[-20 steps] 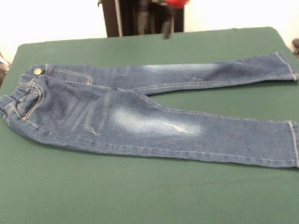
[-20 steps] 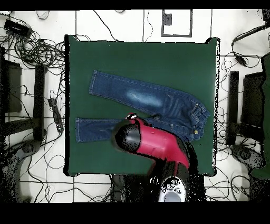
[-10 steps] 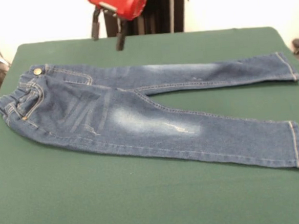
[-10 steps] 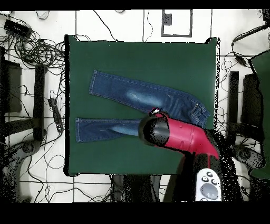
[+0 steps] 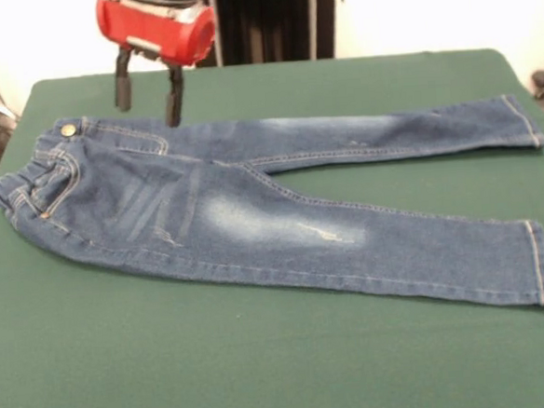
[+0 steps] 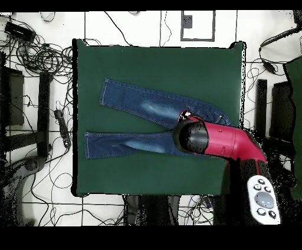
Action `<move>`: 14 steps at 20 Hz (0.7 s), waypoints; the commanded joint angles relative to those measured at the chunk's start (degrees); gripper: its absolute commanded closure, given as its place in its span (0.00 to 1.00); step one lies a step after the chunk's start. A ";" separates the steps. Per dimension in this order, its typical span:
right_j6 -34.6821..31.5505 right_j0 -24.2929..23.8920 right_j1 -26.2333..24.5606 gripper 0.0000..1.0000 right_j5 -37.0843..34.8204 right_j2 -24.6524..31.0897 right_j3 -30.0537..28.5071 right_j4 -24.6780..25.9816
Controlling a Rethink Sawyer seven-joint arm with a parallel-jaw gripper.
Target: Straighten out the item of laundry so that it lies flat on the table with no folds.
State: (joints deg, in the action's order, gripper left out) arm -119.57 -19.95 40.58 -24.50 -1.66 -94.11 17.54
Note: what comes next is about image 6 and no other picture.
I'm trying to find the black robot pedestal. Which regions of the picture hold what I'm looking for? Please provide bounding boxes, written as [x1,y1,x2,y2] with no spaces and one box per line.
[123,195,181,226]

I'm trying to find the grey square floor frame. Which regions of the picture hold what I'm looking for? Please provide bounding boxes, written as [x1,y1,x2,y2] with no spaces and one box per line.
[180,10,216,42]

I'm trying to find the black stand bar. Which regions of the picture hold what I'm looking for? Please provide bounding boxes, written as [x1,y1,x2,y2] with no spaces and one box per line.
[37,71,52,158]
[254,79,268,137]

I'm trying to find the green cloth piece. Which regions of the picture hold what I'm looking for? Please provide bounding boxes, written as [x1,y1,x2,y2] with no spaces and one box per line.
[283,56,302,200]

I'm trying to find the blue denim jeans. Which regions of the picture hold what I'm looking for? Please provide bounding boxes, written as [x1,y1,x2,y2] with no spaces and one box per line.
[84,78,234,160]

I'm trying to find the dark grey floor socket plate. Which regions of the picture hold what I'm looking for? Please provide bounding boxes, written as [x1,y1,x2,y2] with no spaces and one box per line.
[182,14,193,29]

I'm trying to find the black flat panel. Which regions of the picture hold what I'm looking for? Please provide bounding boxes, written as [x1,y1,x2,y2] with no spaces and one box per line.
[269,81,296,142]
[0,67,25,127]

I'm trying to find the grey wheeled stand base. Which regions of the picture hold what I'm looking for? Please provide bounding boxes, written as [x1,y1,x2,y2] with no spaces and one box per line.
[0,155,47,226]

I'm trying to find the black power strip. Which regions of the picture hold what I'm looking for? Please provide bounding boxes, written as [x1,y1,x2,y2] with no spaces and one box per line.
[53,108,72,149]

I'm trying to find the dark green table cloth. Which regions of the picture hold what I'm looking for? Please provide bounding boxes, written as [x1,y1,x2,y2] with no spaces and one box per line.
[71,38,246,198]

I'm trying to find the black cable with inline plug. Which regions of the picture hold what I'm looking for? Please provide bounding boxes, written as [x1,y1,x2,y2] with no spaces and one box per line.
[258,25,302,76]

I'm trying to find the tangle of black cables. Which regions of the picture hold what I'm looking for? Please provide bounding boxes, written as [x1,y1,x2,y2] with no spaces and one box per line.
[0,14,74,78]

